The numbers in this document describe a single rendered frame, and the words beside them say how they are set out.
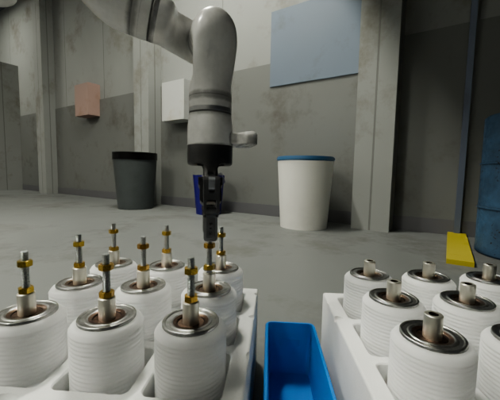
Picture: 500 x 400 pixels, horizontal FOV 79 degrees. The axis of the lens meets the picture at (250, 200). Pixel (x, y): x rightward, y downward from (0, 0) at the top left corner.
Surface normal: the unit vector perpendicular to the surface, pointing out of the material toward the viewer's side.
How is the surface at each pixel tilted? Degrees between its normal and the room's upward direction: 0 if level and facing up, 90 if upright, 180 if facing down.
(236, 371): 0
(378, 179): 90
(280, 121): 90
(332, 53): 90
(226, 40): 106
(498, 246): 90
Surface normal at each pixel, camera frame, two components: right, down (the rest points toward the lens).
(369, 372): 0.02, -1.00
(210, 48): 0.18, 0.38
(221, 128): 0.55, 0.04
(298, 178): -0.40, 0.14
